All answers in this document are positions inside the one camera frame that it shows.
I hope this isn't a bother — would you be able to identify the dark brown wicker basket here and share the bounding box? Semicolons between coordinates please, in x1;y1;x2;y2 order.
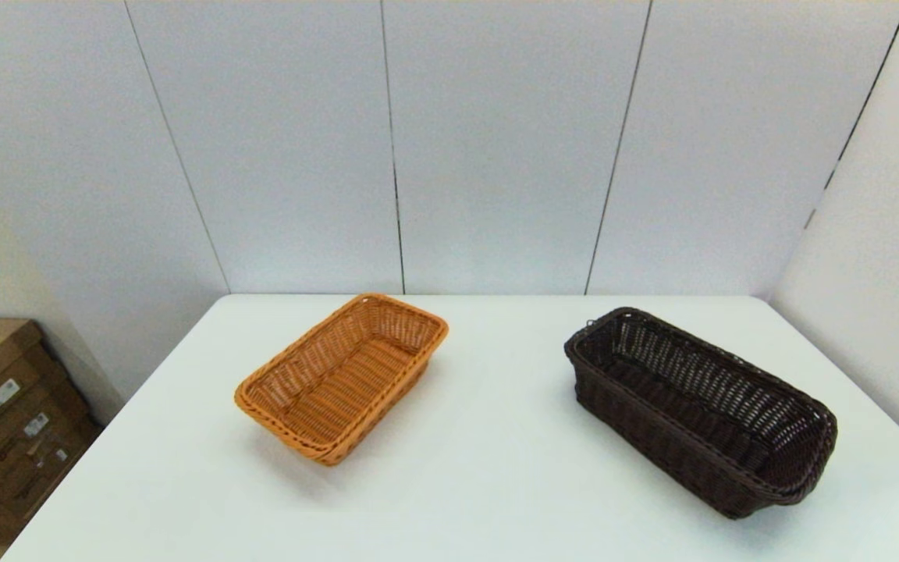
563;307;839;520

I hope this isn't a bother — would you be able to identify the orange wicker basket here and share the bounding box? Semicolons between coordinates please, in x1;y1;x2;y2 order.
234;293;450;467

